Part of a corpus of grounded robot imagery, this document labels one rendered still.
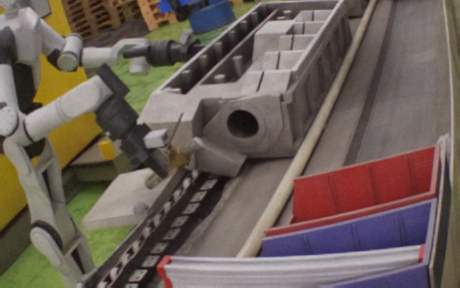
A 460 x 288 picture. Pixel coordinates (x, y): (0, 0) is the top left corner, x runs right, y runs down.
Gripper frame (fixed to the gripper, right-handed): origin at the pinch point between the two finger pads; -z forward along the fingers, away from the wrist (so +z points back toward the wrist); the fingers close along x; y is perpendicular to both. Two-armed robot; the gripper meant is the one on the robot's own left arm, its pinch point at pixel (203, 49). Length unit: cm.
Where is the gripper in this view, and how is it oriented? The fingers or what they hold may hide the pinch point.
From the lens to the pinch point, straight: 226.7
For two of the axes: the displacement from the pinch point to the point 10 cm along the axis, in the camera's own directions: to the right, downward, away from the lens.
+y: -1.9, -9.2, -3.6
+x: -3.3, 4.0, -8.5
